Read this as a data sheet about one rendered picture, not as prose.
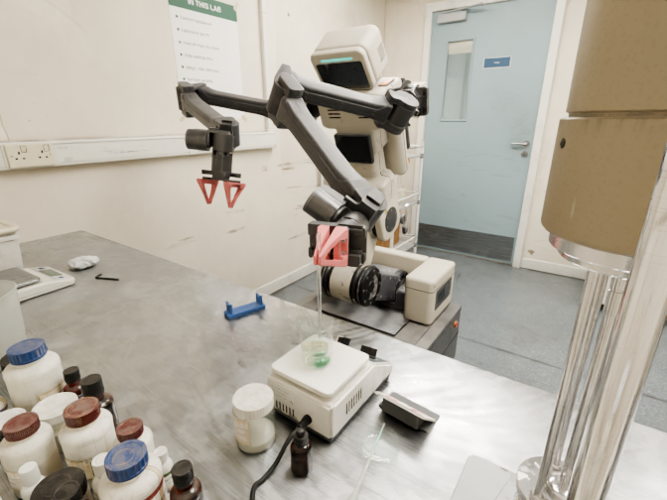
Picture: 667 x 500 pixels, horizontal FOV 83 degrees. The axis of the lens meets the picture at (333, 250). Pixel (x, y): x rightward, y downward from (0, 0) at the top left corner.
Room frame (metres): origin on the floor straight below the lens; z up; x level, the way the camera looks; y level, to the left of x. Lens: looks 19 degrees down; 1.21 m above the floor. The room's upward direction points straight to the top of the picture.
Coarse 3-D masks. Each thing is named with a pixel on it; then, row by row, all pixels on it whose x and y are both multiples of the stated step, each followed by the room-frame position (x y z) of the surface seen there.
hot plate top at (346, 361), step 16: (288, 352) 0.54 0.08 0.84; (336, 352) 0.54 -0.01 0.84; (352, 352) 0.54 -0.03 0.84; (272, 368) 0.50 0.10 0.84; (288, 368) 0.50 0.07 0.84; (304, 368) 0.50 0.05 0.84; (336, 368) 0.50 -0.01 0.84; (352, 368) 0.50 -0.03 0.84; (304, 384) 0.46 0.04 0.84; (320, 384) 0.46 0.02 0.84; (336, 384) 0.46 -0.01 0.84
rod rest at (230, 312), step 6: (258, 294) 0.87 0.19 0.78; (258, 300) 0.87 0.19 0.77; (228, 306) 0.81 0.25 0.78; (240, 306) 0.85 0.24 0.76; (246, 306) 0.85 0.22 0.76; (252, 306) 0.85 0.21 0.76; (258, 306) 0.85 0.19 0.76; (264, 306) 0.86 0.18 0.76; (228, 312) 0.82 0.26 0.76; (234, 312) 0.82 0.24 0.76; (240, 312) 0.82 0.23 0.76; (246, 312) 0.83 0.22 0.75; (228, 318) 0.80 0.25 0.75
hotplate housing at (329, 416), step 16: (368, 368) 0.53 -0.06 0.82; (384, 368) 0.56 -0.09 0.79; (272, 384) 0.49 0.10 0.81; (288, 384) 0.48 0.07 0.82; (352, 384) 0.48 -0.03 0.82; (368, 384) 0.52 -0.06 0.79; (288, 400) 0.48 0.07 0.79; (304, 400) 0.46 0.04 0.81; (320, 400) 0.45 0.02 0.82; (336, 400) 0.45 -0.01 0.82; (352, 400) 0.48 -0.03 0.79; (288, 416) 0.48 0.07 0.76; (304, 416) 0.45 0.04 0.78; (320, 416) 0.44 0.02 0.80; (336, 416) 0.44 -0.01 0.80; (352, 416) 0.48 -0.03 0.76; (320, 432) 0.44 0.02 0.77; (336, 432) 0.44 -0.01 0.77
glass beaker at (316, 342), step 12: (300, 324) 0.52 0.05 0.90; (312, 324) 0.54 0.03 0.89; (324, 324) 0.54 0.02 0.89; (300, 336) 0.51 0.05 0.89; (312, 336) 0.49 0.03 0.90; (324, 336) 0.50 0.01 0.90; (312, 348) 0.49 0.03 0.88; (324, 348) 0.50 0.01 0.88; (312, 360) 0.49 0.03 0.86; (324, 360) 0.50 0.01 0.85
